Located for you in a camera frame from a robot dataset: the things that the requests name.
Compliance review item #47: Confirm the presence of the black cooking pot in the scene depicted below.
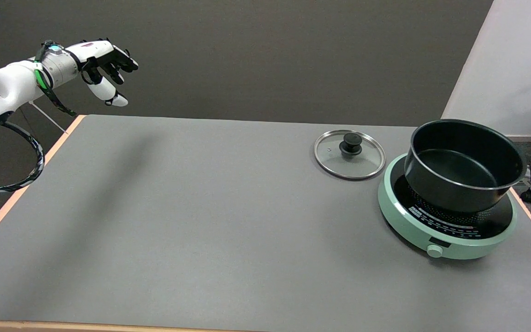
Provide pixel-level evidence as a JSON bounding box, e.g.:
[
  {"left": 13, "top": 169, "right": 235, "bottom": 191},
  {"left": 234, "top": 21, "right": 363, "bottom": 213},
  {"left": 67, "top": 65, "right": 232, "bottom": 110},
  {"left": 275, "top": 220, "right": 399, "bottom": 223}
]
[{"left": 404, "top": 119, "right": 531, "bottom": 213}]

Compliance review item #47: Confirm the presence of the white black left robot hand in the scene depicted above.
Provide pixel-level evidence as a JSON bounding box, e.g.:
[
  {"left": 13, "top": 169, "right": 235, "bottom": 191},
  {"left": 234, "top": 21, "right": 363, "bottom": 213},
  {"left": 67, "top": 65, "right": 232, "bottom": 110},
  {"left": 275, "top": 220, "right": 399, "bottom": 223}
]
[{"left": 65, "top": 38, "right": 139, "bottom": 108}]

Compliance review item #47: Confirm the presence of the black green cable, left wrist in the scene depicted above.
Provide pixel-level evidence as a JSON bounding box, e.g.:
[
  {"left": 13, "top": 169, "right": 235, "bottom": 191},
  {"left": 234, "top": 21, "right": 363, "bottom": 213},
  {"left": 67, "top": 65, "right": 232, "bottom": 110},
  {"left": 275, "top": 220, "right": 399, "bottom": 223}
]
[{"left": 34, "top": 40, "right": 78, "bottom": 117}]

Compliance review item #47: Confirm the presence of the black cable loop, left arm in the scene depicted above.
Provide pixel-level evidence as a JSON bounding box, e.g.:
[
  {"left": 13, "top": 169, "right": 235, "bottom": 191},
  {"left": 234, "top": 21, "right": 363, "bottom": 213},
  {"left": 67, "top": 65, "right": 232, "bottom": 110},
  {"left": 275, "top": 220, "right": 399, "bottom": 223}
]
[{"left": 0, "top": 121, "right": 46, "bottom": 195}]

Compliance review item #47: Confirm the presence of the thin white rod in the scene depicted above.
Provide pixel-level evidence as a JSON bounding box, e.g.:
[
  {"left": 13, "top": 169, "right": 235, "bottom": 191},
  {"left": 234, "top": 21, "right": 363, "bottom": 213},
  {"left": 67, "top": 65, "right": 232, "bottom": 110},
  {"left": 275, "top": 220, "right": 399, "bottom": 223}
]
[{"left": 29, "top": 102, "right": 69, "bottom": 135}]

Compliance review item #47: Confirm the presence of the glass lid with black knob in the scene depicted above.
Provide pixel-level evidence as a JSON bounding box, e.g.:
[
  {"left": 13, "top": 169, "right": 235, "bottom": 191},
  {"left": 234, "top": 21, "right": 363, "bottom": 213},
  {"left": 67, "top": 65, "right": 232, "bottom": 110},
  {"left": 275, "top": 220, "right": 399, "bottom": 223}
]
[{"left": 313, "top": 130, "right": 386, "bottom": 180}]

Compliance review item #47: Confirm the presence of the green round induction cooker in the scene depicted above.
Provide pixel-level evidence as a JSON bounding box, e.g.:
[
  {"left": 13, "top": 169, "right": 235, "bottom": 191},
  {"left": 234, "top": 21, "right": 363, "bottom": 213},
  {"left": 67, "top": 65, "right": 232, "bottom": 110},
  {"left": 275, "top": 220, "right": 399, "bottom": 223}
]
[{"left": 378, "top": 152, "right": 518, "bottom": 260}]

